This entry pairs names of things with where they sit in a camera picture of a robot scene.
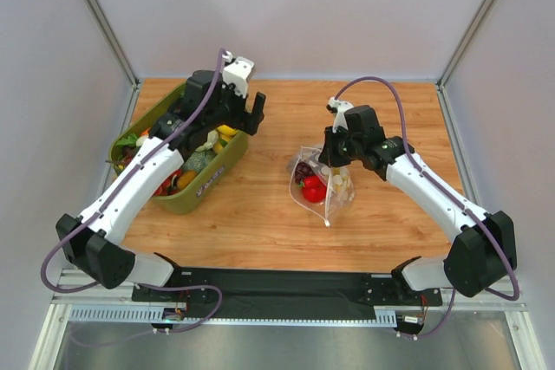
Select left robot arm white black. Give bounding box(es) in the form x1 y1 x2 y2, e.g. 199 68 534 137
55 58 265 289

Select fake purple grapes in bag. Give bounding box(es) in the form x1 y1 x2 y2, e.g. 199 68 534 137
294 161 314 184

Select black base mat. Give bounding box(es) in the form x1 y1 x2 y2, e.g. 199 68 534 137
129 264 444 320

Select fake broccoli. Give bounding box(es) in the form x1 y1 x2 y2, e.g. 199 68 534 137
181 149 217 173

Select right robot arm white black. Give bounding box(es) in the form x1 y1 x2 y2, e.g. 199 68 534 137
319 99 517 297

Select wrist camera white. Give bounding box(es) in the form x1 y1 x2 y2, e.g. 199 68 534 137
222 52 255 99
327 97 354 133

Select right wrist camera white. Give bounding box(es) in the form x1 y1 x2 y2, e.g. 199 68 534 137
327 97 354 133

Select clear zip top bag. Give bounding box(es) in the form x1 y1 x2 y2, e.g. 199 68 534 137
287 146 355 227

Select fake yellow lemon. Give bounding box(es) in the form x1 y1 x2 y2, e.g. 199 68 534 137
217 125 238 137

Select olive green plastic bin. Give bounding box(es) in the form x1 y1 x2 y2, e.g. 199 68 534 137
108 81 249 215

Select fake red chili pepper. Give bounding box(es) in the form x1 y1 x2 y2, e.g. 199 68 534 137
301 175 327 204

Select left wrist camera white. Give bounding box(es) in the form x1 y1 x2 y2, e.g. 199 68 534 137
222 52 255 99

